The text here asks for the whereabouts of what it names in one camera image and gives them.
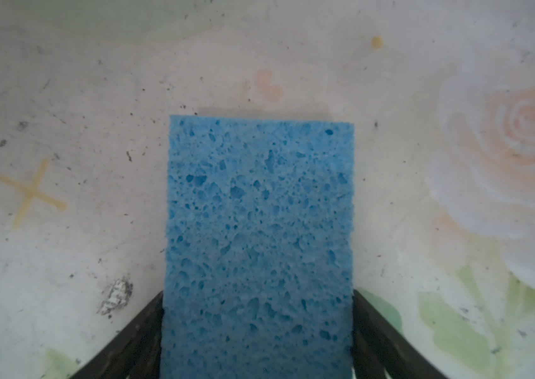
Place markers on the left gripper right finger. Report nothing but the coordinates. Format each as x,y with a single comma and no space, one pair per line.
380,351

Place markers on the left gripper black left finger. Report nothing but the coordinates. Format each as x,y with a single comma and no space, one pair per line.
134,352

